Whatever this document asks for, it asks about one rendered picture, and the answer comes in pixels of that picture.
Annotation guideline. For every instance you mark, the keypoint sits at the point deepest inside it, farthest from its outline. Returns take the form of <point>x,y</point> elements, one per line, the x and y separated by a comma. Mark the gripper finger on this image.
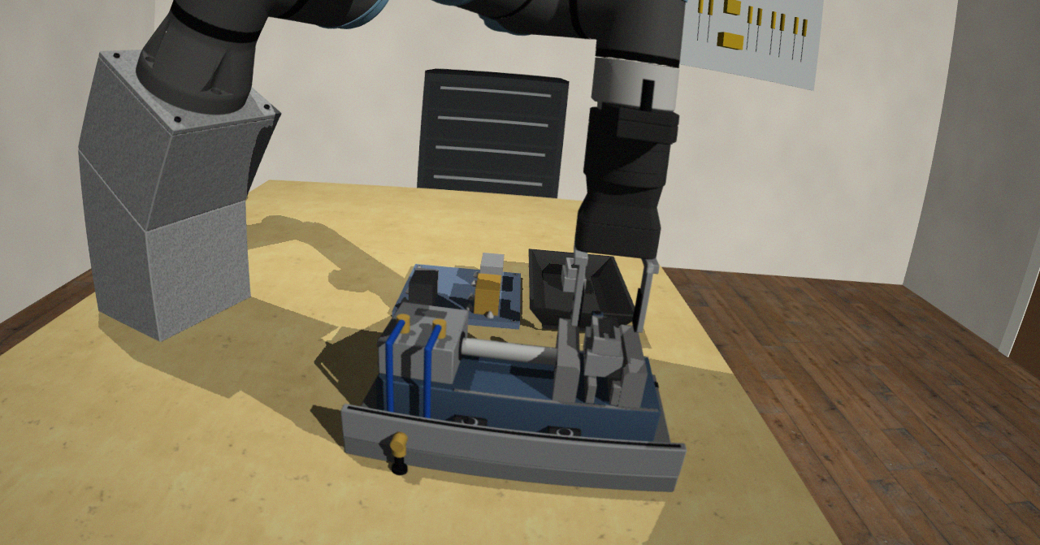
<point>580,260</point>
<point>650,267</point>

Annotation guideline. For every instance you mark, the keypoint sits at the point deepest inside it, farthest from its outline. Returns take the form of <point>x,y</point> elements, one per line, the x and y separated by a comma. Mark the yellow block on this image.
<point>487,291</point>

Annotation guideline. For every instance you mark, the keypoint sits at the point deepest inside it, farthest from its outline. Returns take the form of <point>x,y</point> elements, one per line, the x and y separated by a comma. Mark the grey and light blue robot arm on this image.
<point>201,57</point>

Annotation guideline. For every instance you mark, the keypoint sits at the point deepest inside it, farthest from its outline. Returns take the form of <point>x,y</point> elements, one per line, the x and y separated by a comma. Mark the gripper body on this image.
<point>623,220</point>

